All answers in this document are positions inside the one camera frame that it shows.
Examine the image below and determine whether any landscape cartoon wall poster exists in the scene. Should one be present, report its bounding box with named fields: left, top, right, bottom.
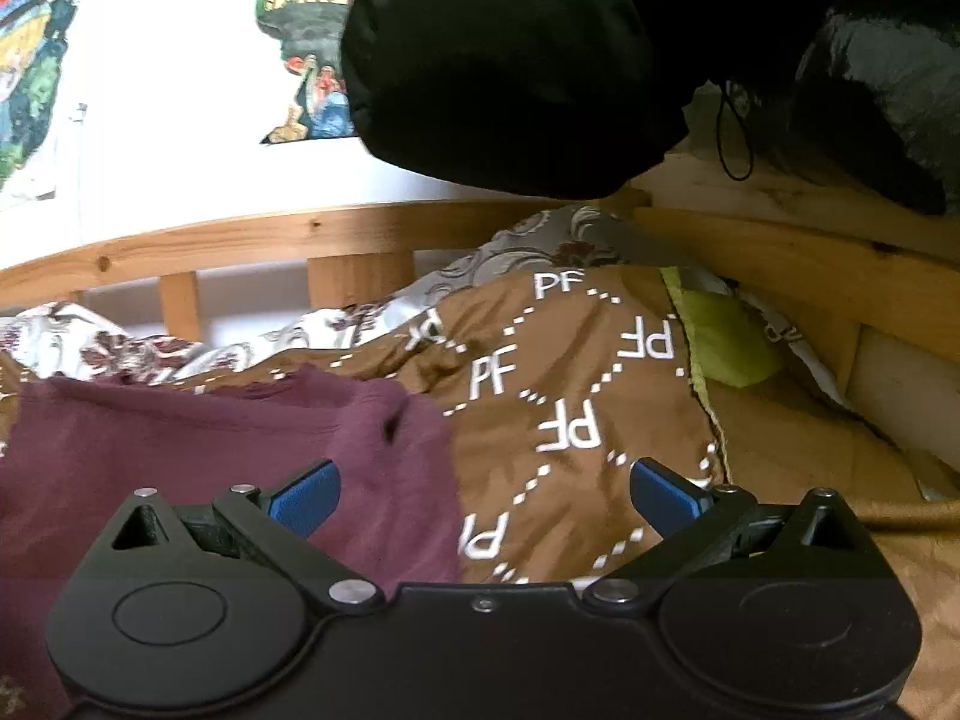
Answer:
left=255, top=0, right=380, bottom=145

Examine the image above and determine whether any black jacket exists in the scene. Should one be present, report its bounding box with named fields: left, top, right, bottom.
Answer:
left=340, top=0, right=960, bottom=215

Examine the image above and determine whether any green cloth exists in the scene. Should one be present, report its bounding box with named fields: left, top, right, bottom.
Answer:
left=660, top=266, right=787, bottom=392

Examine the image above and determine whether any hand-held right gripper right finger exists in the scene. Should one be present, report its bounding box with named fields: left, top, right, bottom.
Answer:
left=581, top=457, right=865, bottom=610

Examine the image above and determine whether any wooden bed frame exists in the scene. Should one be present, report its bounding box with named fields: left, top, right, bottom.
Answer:
left=0, top=150, right=960, bottom=505

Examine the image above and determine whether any maroon long-sleeved shirt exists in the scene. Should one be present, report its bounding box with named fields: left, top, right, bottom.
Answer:
left=0, top=364, right=467, bottom=720

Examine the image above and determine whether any white wall pipe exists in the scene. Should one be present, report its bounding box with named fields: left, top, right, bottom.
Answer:
left=71, top=101, right=92, bottom=248

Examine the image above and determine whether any floral bed sheet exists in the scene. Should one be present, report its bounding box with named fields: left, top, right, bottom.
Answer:
left=0, top=204, right=856, bottom=410

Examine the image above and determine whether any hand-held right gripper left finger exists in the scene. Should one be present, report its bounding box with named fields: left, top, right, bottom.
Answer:
left=111, top=459, right=378, bottom=611

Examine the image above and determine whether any brown patterned blanket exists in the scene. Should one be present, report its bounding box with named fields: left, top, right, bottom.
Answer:
left=0, top=264, right=960, bottom=720

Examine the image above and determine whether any blond cartoon figure wall poster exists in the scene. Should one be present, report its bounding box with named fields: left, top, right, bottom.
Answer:
left=0, top=0, right=80, bottom=209

